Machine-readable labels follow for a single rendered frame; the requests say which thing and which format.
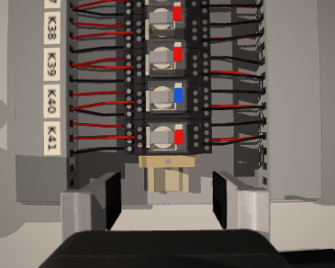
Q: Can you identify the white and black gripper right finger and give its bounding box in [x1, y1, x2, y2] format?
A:
[213, 171, 270, 241]

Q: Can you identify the black parts tray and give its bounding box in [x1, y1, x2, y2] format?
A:
[280, 249, 335, 268]

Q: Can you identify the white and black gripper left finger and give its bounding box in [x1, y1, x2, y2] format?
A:
[61, 173, 121, 243]

